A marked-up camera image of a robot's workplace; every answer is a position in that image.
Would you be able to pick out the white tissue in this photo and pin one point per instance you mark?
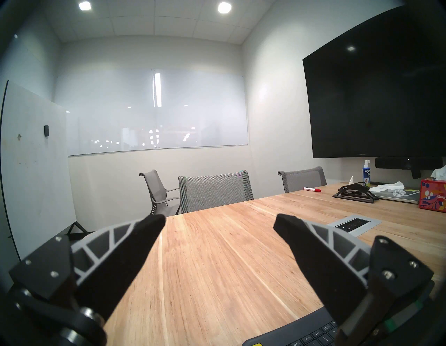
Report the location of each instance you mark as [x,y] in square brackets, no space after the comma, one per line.
[439,173]

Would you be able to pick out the large black wall television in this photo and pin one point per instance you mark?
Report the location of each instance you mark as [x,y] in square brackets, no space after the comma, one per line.
[376,94]

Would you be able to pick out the crumpled white cloth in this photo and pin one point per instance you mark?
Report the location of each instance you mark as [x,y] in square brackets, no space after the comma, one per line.
[388,186]

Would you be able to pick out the colourful floral tissue box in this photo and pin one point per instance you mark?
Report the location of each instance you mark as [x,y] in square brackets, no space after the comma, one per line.
[433,197]

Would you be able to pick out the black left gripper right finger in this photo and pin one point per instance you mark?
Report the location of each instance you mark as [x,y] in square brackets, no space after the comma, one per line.
[320,265]

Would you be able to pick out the red capped whiteboard marker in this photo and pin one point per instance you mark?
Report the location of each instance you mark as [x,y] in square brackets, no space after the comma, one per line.
[312,189]

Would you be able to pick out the large glass wall whiteboard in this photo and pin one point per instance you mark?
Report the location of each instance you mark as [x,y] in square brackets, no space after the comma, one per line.
[156,115]

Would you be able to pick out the gray office chair with armrests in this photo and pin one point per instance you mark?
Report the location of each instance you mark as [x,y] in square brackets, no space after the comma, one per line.
[156,186]

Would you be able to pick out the silver closed laptop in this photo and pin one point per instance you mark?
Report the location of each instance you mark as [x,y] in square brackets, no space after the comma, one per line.
[404,197]

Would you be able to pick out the black video conference bar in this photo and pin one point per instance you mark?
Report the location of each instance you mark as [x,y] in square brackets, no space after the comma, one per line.
[393,163]

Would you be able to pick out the mobile whiteboard on black stand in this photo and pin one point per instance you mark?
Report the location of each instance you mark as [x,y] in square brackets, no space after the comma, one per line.
[35,167]

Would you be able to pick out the gray mesh office chair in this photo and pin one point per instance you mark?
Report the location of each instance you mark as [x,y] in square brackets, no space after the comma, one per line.
[303,179]
[214,192]

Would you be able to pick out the whiteboard cleaner spray bottle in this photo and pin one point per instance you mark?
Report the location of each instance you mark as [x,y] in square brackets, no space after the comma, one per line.
[366,176]

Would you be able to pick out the silver table power outlet panel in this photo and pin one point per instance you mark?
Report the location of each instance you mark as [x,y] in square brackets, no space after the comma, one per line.
[355,225]

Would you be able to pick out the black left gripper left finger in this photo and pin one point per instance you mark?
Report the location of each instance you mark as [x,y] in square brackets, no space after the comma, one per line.
[118,258]

